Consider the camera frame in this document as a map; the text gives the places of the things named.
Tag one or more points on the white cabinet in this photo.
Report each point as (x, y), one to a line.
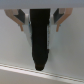
(20, 77)

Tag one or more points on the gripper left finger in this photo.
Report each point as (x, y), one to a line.
(20, 18)

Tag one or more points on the white sliding door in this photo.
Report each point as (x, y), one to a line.
(68, 46)

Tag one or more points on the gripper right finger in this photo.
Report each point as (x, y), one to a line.
(58, 17)

